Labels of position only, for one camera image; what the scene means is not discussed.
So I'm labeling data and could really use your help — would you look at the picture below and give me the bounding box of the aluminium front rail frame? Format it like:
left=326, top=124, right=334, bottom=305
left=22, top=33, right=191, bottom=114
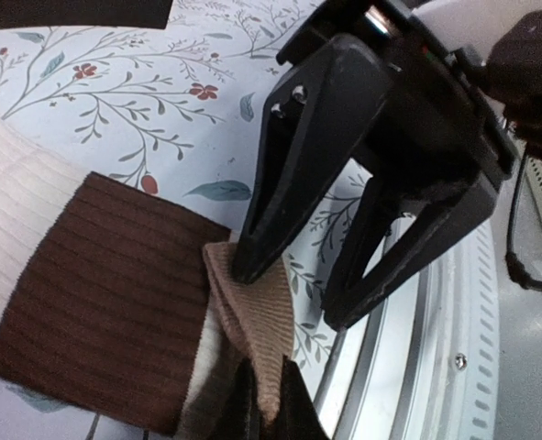
left=311, top=137, right=542, bottom=440

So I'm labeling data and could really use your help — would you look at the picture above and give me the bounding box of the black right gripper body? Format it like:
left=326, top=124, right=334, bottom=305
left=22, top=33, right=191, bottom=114
left=277, top=1, right=514, bottom=200

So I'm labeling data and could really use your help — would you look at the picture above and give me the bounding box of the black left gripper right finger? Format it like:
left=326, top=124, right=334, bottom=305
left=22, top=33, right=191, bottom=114
left=274, top=359, right=328, bottom=440

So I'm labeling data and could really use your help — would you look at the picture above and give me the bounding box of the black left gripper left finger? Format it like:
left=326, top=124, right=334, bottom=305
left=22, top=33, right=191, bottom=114
left=224, top=358, right=262, bottom=440

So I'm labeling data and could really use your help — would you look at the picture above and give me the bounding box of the cream brown striped sock pair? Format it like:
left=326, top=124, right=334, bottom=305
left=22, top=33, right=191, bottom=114
left=0, top=121, right=293, bottom=439

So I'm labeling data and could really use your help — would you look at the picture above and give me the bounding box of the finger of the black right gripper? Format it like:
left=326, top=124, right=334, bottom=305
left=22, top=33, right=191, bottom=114
left=322, top=175, right=498, bottom=328
left=232, top=34, right=393, bottom=284

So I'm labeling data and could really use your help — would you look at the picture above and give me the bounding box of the floral patterned table mat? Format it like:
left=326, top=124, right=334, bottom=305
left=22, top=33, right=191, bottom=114
left=0, top=1, right=370, bottom=439

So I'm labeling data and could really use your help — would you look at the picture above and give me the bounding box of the black compartment box glass lid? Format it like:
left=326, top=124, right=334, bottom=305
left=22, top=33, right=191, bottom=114
left=0, top=0, right=173, bottom=29

